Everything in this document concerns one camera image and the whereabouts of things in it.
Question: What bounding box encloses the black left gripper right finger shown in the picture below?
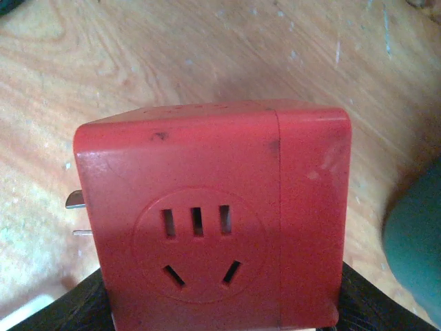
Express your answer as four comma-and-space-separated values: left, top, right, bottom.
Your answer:
330, 263, 437, 330

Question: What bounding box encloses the red cube power socket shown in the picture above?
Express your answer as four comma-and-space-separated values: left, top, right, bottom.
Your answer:
73, 99, 351, 330

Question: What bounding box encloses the teal plastic tray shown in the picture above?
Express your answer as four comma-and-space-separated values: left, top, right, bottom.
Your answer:
382, 159, 440, 325

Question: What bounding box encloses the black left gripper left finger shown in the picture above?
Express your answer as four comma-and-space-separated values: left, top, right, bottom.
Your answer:
11, 269, 114, 331

